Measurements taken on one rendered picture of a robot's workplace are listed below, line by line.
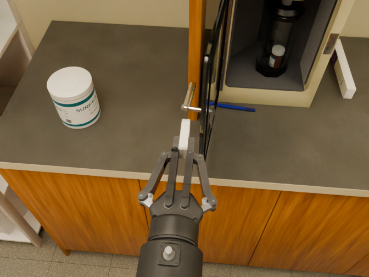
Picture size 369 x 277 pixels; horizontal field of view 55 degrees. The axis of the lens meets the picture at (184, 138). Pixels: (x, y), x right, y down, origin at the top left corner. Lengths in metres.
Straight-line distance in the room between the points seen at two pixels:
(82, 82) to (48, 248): 1.17
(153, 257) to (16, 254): 1.65
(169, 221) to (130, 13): 1.15
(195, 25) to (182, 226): 0.53
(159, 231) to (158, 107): 0.72
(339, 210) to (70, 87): 0.94
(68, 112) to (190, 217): 0.66
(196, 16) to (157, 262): 0.59
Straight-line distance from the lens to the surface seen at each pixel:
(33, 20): 1.72
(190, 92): 0.85
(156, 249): 0.50
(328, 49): 1.09
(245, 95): 1.18
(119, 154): 1.08
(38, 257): 2.06
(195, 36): 0.92
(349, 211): 1.31
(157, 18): 1.54
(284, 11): 1.07
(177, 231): 0.51
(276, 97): 1.20
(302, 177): 1.08
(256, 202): 1.21
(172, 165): 0.59
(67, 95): 1.07
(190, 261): 0.50
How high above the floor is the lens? 1.82
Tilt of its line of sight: 53 degrees down
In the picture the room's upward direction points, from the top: straight up
